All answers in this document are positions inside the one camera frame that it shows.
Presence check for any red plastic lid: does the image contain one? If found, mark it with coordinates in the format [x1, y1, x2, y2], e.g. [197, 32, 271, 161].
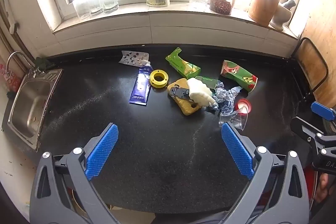
[236, 98, 253, 115]

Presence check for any red patterned bag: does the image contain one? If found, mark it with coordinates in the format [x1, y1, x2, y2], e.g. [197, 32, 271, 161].
[0, 64, 20, 92]

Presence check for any black toy car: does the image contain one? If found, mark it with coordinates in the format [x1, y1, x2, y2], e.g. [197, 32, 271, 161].
[169, 84, 190, 101]

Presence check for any silver pill blister pack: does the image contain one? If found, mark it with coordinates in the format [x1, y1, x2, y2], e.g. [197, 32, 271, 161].
[119, 50, 150, 67]

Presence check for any blue toothpaste tube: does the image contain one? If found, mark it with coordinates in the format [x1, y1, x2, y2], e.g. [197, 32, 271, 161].
[129, 67, 154, 107]

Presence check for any yellow sponge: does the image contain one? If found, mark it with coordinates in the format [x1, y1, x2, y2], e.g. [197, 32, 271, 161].
[167, 78, 202, 116]

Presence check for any blue white paper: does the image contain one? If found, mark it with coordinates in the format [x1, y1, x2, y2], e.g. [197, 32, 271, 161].
[218, 97, 235, 115]
[206, 99, 223, 115]
[214, 82, 243, 104]

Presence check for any torn green carton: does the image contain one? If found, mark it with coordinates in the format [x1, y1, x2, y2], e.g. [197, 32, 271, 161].
[165, 47, 201, 80]

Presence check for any stainless steel sink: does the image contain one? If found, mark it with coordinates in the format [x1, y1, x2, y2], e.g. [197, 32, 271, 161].
[7, 69, 64, 152]

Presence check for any dark green cloth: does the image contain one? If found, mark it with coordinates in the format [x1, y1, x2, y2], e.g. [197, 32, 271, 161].
[34, 56, 54, 71]

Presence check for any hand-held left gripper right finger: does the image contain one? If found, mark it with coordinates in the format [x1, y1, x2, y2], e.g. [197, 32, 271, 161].
[221, 122, 310, 224]

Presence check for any wooden utensil holder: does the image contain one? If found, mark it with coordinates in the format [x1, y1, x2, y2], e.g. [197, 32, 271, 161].
[248, 0, 281, 27]

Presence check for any clear drinking glass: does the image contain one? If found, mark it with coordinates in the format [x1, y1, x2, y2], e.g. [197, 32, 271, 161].
[72, 0, 91, 20]
[88, 0, 105, 17]
[103, 0, 119, 14]

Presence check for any white stone mortar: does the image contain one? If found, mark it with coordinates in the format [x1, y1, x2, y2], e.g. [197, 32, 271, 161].
[270, 2, 293, 31]

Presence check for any wooden cutting board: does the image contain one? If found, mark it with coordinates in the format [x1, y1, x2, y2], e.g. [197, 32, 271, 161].
[298, 39, 336, 109]

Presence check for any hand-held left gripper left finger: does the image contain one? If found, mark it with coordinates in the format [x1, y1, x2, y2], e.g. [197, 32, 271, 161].
[29, 122, 118, 224]

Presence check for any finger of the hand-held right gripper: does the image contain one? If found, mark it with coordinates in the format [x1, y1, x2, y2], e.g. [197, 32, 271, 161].
[310, 101, 336, 122]
[291, 116, 327, 147]

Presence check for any person's right hand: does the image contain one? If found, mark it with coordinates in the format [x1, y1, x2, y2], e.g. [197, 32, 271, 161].
[315, 173, 331, 203]

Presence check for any green red cartoon carton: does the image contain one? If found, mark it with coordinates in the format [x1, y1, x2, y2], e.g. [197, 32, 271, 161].
[220, 60, 258, 93]

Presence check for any white foam brush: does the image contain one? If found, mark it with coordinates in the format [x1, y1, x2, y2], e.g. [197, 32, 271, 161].
[187, 77, 217, 106]

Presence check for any clear plastic cup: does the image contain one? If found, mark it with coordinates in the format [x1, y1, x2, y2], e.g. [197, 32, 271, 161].
[218, 106, 248, 131]

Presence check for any jar of red beans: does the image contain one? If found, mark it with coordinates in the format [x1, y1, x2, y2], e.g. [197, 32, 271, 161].
[209, 0, 235, 16]

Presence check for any yellow plastic spool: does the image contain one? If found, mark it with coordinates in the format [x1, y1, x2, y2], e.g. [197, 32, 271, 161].
[149, 70, 168, 89]

